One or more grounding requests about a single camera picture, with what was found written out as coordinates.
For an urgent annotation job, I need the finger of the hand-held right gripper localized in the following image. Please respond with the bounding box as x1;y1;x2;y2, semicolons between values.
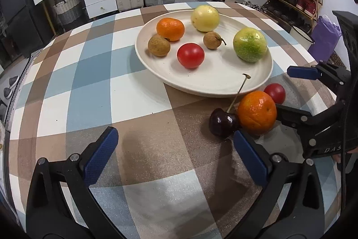
287;62;352;89
276;105;315;131

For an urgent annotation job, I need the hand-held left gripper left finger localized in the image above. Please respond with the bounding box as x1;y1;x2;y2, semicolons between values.
25;126;124;239

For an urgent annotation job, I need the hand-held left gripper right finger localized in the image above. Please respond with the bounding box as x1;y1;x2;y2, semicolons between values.
224;130;326;239

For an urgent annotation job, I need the red tomato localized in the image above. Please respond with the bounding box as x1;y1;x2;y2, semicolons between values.
263;83;286;105
177;43;205;69

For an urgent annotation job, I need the large orange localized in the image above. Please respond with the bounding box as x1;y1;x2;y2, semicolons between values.
238;90;277;136

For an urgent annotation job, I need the dark cherry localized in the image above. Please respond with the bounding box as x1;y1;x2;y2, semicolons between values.
209;73;251;139

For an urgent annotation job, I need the green yellow guava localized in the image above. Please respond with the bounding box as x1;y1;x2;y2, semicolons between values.
233;27;268;63

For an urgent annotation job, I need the cream round plate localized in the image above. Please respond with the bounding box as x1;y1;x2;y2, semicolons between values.
135;10;274;98

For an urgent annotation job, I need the brown longan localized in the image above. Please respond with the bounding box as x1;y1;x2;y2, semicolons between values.
148;34;171;57
203;31;227;49

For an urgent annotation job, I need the small tangerine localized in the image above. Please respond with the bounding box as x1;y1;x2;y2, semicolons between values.
156;18;185;42

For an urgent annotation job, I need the white waste bin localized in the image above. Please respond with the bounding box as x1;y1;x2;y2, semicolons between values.
289;26;315;50

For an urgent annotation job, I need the purple plastic bag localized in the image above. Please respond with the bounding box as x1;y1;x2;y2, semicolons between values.
310;15;343;60

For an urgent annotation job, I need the pile of scattered shoes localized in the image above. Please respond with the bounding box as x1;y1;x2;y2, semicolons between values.
241;0;266;13

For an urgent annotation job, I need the woven laundry basket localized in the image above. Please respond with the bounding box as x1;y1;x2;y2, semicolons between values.
53;0;83;25

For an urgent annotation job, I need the dark grey fridge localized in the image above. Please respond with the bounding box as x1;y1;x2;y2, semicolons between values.
0;0;45;60

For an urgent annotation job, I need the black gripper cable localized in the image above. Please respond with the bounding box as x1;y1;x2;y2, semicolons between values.
338;155;349;213

